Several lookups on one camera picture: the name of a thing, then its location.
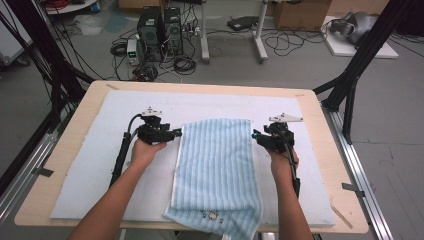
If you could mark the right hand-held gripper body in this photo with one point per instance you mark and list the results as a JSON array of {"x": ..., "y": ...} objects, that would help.
[{"x": 278, "y": 138}]

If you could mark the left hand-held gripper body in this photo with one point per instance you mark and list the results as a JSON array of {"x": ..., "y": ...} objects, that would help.
[{"x": 154, "y": 131}]

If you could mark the blue striped towel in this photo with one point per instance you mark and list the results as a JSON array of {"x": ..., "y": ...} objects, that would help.
[{"x": 216, "y": 173}]

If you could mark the person's left hand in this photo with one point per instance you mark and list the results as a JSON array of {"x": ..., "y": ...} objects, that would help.
[{"x": 145, "y": 155}]

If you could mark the person's right hand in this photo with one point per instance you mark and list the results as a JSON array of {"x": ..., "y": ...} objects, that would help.
[{"x": 281, "y": 165}]

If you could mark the white foam mat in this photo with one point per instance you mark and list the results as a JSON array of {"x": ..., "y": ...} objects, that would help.
[{"x": 100, "y": 150}]

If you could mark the wooden table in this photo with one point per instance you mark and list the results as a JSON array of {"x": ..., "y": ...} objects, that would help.
[{"x": 80, "y": 110}]

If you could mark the white power supply unit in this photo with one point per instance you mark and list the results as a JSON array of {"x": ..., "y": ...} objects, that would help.
[{"x": 133, "y": 51}]

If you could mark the large black computer tower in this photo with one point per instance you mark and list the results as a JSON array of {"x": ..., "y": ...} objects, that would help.
[{"x": 150, "y": 33}]

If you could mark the slim black computer tower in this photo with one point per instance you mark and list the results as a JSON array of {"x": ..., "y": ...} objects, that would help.
[{"x": 173, "y": 31}]

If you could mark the wooden stick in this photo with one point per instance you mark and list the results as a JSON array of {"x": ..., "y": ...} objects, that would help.
[{"x": 341, "y": 216}]

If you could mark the white floor board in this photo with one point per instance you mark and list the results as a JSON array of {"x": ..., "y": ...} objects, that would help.
[{"x": 340, "y": 48}]

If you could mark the flat black device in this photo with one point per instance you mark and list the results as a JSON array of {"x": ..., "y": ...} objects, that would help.
[{"x": 242, "y": 22}]

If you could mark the teal plastic sheet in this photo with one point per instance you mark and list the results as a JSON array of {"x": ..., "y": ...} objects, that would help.
[{"x": 116, "y": 21}]

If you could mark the clear plastic sheet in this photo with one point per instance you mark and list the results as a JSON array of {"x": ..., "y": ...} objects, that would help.
[{"x": 88, "y": 26}]

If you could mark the large cardboard box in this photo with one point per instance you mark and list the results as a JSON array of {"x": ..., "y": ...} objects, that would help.
[{"x": 300, "y": 15}]

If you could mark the low cardboard box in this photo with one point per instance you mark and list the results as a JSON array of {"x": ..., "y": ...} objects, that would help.
[{"x": 140, "y": 3}]

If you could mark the grey bag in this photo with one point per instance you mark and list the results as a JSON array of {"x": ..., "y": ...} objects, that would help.
[{"x": 358, "y": 25}]

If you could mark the round white table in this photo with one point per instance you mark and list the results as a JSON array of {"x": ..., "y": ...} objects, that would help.
[{"x": 73, "y": 8}]

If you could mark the white cabinet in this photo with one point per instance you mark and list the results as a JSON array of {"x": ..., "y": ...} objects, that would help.
[{"x": 13, "y": 43}]

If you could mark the white desk frame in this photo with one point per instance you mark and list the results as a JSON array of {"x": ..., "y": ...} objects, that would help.
[{"x": 204, "y": 40}]

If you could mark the aluminium rail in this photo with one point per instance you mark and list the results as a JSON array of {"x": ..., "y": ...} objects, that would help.
[
  {"x": 30, "y": 166},
  {"x": 363, "y": 186}
]

